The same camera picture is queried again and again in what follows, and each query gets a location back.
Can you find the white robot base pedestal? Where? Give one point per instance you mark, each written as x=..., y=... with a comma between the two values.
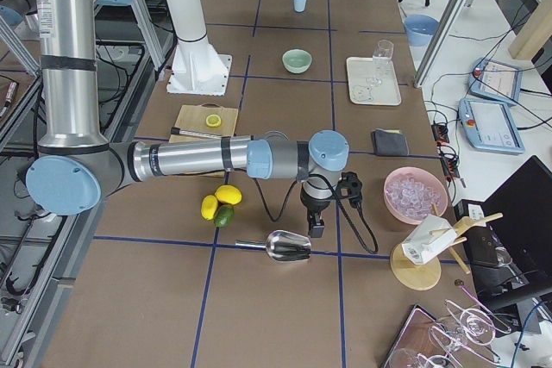
x=197, y=68

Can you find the white carton on stand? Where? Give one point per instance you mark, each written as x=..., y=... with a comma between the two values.
x=431, y=237

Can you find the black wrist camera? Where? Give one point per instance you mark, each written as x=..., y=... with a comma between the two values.
x=349, y=188

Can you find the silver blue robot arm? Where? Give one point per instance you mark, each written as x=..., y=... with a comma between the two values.
x=78, y=166

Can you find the pink bowl of ice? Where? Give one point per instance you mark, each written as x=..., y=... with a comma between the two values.
x=411, y=194

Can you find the light blue plastic cup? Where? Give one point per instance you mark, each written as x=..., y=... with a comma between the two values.
x=299, y=6

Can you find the blue teach pendant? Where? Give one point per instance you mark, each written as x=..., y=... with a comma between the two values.
x=489, y=126
x=495, y=80

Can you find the blue bowl with fork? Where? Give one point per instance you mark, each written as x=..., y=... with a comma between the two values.
x=420, y=29

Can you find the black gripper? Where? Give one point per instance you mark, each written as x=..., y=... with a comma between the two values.
x=312, y=203

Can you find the grey folded cloth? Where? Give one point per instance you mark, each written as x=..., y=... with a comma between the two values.
x=391, y=143

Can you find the wooden cutting board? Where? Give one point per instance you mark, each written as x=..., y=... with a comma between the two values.
x=195, y=138

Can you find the lemon half slice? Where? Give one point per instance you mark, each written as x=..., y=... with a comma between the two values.
x=213, y=121

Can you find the green lime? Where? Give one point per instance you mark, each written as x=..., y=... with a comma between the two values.
x=224, y=215

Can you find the cream bear tray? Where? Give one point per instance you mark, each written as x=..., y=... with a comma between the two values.
x=358, y=71

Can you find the steel muddler rod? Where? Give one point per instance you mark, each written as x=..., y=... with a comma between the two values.
x=192, y=133

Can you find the mint green bowl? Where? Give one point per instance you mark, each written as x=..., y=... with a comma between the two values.
x=296, y=61

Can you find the wine glass on tray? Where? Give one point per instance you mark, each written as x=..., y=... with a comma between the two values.
x=382, y=58

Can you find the yellow lemon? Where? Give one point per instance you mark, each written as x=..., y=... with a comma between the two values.
x=209, y=207
x=228, y=194

